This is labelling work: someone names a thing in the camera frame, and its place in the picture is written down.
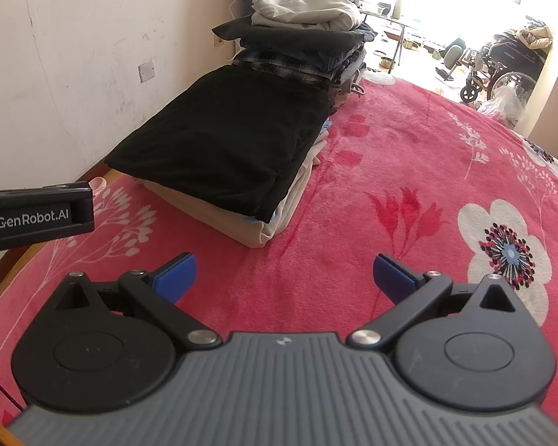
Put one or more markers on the metal bowl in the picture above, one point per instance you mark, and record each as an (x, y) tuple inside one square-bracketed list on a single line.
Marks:
[(387, 62)]

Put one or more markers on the clear plastic bag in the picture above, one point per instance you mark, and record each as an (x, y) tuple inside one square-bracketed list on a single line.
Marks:
[(502, 104)]

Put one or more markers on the pink floral blanket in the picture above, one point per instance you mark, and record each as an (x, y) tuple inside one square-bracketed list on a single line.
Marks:
[(353, 195)]

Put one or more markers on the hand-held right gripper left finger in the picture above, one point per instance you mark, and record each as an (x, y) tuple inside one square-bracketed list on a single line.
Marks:
[(179, 275)]

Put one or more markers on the stack of folded clothes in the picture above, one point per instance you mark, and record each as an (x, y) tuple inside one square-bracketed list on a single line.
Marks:
[(302, 42)]

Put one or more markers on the black t-shirt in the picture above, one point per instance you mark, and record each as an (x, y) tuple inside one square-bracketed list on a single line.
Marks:
[(223, 139)]

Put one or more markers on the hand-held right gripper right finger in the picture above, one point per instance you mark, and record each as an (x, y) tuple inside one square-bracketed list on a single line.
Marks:
[(393, 276)]

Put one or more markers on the beige folded garment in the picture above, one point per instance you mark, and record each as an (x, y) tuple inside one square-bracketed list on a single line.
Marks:
[(214, 223)]

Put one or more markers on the wheelchair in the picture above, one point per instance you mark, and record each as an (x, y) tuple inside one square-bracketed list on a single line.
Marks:
[(507, 65)]

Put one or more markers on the folding table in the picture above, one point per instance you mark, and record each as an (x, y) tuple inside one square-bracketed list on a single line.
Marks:
[(390, 21)]

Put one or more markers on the tan jacket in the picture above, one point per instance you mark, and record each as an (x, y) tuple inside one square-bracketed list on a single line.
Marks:
[(534, 37)]

